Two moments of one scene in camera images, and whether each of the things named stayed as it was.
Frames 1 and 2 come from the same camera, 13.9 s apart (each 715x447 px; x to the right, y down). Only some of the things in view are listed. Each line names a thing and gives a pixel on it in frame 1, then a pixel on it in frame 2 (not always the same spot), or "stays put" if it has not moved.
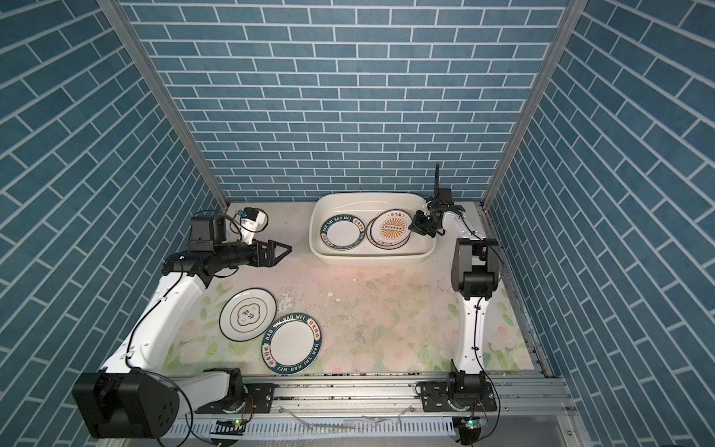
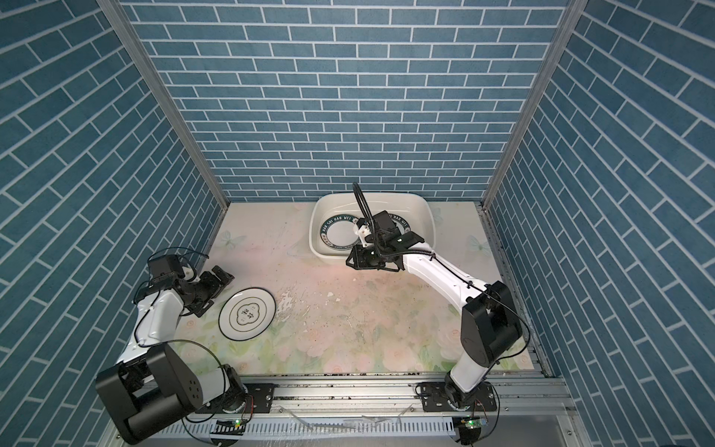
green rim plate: x=343 y=232 stays put
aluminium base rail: x=532 y=411 stays put
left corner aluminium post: x=164 y=96 stays put
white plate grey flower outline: x=248 y=315 stays put
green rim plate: x=291 y=343 -> x=402 y=224
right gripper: x=416 y=225 -> x=360 y=261
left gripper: x=268 y=260 -> x=214 y=284
